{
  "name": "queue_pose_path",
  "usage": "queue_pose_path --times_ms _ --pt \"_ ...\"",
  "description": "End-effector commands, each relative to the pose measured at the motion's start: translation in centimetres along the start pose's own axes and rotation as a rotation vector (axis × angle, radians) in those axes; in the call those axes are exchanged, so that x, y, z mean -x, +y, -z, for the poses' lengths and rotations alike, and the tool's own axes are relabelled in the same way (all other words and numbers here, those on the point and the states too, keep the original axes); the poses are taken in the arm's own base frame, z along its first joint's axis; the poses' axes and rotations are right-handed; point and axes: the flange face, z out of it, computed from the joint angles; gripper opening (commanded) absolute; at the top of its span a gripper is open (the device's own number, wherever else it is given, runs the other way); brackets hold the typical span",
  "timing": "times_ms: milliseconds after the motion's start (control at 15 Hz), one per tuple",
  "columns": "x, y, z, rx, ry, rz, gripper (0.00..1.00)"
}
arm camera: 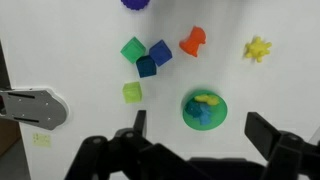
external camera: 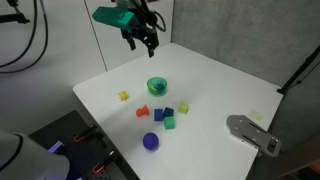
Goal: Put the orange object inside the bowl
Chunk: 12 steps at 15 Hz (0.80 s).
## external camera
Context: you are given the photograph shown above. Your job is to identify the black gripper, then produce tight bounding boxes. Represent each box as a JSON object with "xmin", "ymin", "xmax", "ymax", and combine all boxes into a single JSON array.
[{"xmin": 120, "ymin": 0, "xmax": 167, "ymax": 59}]

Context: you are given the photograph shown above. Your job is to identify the orange toy block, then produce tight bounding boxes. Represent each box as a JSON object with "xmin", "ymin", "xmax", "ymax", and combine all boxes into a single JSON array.
[{"xmin": 135, "ymin": 104, "xmax": 151, "ymax": 118}]

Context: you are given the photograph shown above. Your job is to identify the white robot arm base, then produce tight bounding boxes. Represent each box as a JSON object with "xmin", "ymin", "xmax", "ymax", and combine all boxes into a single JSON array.
[{"xmin": 0, "ymin": 130, "xmax": 71, "ymax": 180}]

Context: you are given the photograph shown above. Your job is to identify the blue toy in bowl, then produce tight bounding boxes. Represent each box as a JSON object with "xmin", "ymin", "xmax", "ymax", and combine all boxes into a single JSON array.
[{"xmin": 154, "ymin": 79, "xmax": 165, "ymax": 92}]

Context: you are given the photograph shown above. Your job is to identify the green plastic bowl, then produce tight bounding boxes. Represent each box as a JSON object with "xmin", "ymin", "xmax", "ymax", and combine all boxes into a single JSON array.
[{"xmin": 146, "ymin": 76, "xmax": 169, "ymax": 97}]

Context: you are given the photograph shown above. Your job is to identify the yellow spiky star toy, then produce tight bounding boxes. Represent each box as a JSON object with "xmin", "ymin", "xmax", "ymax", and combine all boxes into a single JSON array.
[{"xmin": 117, "ymin": 90, "xmax": 131, "ymax": 102}]

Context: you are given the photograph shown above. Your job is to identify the dark blue cube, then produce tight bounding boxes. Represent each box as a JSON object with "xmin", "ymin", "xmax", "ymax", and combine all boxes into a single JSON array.
[{"xmin": 162, "ymin": 106, "xmax": 175, "ymax": 118}]

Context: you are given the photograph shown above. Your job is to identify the lime green cube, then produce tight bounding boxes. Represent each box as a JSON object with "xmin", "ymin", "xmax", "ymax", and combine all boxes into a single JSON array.
[{"xmin": 177, "ymin": 101, "xmax": 190, "ymax": 116}]

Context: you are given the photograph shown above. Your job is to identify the purple ball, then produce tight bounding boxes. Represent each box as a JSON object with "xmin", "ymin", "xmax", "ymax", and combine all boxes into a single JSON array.
[{"xmin": 142, "ymin": 132, "xmax": 160, "ymax": 151}]

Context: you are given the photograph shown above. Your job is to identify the red and black clamp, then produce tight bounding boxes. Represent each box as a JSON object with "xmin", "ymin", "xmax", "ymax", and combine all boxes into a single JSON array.
[
  {"xmin": 92, "ymin": 150, "xmax": 116, "ymax": 175},
  {"xmin": 73, "ymin": 123, "xmax": 100, "ymax": 144}
]

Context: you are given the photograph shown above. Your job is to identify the purple lit connector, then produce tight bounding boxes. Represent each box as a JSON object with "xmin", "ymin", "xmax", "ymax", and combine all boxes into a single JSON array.
[{"xmin": 48, "ymin": 140, "xmax": 64, "ymax": 154}]

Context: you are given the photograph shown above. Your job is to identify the pale yellow flat piece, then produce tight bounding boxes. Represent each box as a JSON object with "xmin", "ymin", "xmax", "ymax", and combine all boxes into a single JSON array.
[{"xmin": 248, "ymin": 109, "xmax": 265, "ymax": 122}]

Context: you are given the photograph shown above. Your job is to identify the black tripod pole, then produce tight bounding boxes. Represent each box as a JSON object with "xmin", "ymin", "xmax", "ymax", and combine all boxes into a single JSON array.
[{"xmin": 277, "ymin": 44, "xmax": 320, "ymax": 95}]

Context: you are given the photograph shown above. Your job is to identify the green wrist camera housing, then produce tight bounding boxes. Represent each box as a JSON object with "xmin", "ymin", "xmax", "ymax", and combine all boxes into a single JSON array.
[{"xmin": 91, "ymin": 5, "xmax": 138, "ymax": 33}]

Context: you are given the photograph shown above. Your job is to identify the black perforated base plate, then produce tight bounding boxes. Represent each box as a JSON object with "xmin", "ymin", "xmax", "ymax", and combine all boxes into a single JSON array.
[{"xmin": 28, "ymin": 110, "xmax": 141, "ymax": 180}]

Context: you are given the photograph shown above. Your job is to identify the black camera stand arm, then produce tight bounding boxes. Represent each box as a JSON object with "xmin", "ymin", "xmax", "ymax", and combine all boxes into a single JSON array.
[{"xmin": 0, "ymin": 0, "xmax": 31, "ymax": 25}]

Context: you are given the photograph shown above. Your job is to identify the grey metal bracket plate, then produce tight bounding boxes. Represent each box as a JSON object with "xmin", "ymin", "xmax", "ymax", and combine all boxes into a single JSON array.
[{"xmin": 225, "ymin": 114, "xmax": 282, "ymax": 159}]

